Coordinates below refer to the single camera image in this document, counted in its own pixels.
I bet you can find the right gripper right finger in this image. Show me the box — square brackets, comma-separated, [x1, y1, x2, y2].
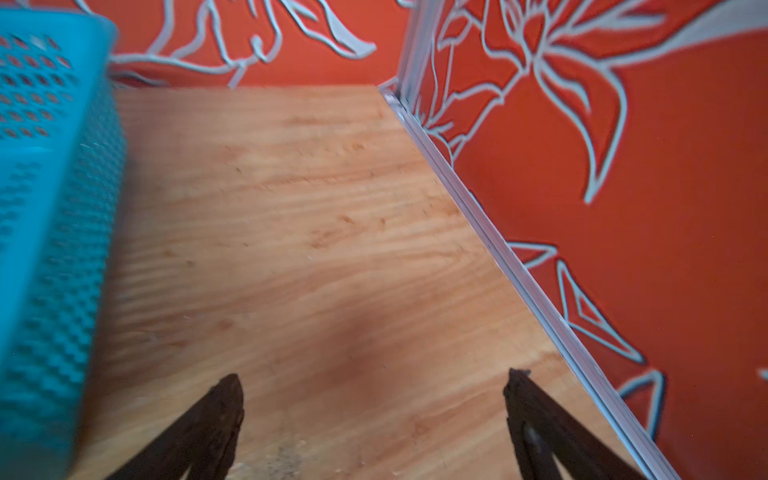
[503, 369, 643, 479]

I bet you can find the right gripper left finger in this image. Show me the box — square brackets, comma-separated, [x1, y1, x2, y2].
[109, 373, 244, 480]

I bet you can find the teal plastic basket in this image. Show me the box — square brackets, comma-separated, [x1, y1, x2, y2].
[1, 7, 126, 479]

